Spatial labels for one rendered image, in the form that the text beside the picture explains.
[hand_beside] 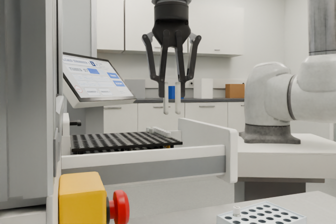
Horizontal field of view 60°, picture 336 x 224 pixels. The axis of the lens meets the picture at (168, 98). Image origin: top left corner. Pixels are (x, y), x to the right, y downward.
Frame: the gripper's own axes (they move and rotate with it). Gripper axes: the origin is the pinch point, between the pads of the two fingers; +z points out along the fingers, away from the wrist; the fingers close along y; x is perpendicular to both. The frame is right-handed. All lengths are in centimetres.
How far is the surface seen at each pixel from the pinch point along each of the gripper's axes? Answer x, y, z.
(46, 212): 45.4, 14.7, 4.7
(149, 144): 4.7, 5.3, 9.1
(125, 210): 32.3, 10.2, 10.5
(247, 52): -396, -189, -57
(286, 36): -401, -261, -86
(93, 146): 5.8, 16.2, 9.0
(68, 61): -83, 37, -15
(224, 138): 4.9, -10.3, 8.4
